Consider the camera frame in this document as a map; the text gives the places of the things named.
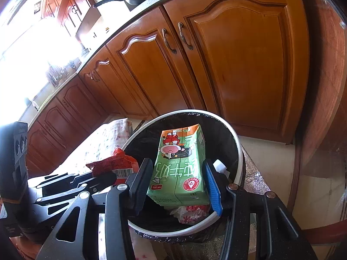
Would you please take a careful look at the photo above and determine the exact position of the ornate cabinet handle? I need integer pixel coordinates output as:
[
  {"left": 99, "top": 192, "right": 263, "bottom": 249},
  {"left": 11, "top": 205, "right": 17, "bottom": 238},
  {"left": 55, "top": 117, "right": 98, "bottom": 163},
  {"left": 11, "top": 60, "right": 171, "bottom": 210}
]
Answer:
[{"left": 83, "top": 70, "right": 101, "bottom": 83}]

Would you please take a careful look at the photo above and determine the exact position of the green milk carton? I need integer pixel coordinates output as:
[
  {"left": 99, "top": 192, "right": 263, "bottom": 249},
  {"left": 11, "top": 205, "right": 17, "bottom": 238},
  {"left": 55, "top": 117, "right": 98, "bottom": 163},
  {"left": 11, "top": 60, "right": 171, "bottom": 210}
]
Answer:
[{"left": 146, "top": 124, "right": 210, "bottom": 206}]

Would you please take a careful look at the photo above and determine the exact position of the white floral crumpled wrapper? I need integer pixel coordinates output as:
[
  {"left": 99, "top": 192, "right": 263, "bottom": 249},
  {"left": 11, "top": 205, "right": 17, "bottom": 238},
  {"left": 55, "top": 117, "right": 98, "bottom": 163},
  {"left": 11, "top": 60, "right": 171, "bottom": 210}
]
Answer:
[{"left": 170, "top": 204, "right": 212, "bottom": 225}]

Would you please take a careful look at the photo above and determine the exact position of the range hood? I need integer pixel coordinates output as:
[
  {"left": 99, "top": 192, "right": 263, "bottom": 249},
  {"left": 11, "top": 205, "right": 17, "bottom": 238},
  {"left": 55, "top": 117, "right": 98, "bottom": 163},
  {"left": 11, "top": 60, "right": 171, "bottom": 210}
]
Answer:
[{"left": 75, "top": 5, "right": 101, "bottom": 44}]

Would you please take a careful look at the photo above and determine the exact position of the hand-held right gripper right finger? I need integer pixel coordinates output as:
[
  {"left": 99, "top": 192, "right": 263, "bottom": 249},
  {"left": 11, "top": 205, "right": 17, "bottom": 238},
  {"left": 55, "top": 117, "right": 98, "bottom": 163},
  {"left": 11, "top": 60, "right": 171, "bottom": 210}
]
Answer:
[{"left": 202, "top": 158, "right": 319, "bottom": 260}]

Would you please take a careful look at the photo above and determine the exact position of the bronze cabinet handle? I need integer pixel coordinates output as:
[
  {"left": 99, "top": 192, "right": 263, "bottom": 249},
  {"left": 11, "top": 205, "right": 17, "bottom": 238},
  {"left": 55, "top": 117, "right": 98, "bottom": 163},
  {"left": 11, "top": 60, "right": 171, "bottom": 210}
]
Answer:
[
  {"left": 177, "top": 22, "right": 193, "bottom": 50},
  {"left": 162, "top": 28, "right": 177, "bottom": 55}
]

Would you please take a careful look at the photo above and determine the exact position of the wooden wall cabinet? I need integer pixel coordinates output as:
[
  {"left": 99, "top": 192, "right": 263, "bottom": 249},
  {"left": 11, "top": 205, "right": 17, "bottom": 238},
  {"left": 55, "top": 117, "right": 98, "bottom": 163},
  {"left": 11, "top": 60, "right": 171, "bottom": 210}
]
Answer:
[{"left": 41, "top": 0, "right": 94, "bottom": 37}]

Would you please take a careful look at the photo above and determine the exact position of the wooden base cabinet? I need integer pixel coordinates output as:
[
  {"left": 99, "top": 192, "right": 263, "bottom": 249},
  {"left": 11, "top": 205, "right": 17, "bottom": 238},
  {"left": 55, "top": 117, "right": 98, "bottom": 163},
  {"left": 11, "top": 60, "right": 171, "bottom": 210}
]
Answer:
[{"left": 26, "top": 0, "right": 347, "bottom": 179}]

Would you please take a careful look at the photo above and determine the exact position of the white bin with black liner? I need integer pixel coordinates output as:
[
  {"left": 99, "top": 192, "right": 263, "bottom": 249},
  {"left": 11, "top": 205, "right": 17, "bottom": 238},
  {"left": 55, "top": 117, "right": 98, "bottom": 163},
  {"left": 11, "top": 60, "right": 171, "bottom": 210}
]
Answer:
[{"left": 123, "top": 109, "right": 247, "bottom": 243}]

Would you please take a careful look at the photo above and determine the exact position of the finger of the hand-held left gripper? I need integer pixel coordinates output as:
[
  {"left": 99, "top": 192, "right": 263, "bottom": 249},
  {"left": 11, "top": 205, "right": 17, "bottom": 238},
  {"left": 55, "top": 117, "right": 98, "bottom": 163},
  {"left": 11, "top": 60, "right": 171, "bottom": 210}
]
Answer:
[
  {"left": 35, "top": 172, "right": 118, "bottom": 205},
  {"left": 28, "top": 171, "right": 95, "bottom": 189}
]

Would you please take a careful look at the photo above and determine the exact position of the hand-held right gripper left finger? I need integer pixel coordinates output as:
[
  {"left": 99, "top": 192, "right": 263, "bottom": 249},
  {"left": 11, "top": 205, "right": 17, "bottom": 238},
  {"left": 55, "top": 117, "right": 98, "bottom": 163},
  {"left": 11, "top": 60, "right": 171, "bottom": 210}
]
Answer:
[{"left": 36, "top": 158, "right": 154, "bottom": 260}]

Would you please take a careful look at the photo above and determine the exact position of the white plastic bottle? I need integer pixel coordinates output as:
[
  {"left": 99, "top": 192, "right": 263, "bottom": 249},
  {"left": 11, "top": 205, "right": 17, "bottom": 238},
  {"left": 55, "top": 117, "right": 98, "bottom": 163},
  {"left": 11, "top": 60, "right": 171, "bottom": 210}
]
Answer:
[{"left": 213, "top": 159, "right": 231, "bottom": 180}]

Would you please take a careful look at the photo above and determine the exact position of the bright kitchen window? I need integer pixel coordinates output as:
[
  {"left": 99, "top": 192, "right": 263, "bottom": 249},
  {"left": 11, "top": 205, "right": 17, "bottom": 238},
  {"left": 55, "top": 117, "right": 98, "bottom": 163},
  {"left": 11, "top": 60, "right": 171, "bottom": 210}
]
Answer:
[{"left": 0, "top": 13, "right": 84, "bottom": 109}]

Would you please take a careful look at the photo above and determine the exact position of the floral white cloth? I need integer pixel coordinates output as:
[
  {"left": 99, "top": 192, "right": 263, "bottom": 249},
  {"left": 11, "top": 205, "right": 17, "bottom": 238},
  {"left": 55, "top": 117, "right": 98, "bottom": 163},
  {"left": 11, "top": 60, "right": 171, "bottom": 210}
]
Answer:
[{"left": 58, "top": 118, "right": 169, "bottom": 260}]

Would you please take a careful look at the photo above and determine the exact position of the red snack packet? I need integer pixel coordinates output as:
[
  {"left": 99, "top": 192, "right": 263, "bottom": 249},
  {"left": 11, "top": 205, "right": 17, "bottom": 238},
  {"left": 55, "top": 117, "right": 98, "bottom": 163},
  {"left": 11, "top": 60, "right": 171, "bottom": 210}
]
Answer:
[{"left": 86, "top": 148, "right": 140, "bottom": 187}]

